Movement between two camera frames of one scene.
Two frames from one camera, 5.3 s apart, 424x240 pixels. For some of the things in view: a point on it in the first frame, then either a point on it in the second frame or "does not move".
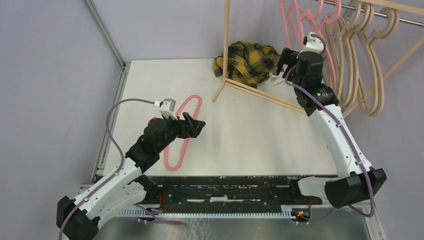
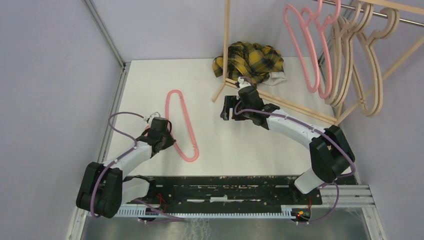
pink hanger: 188,140 -> 169,95
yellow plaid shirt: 248,63 does not move
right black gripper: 288,57 -> 230,101
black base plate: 230,190 does not move
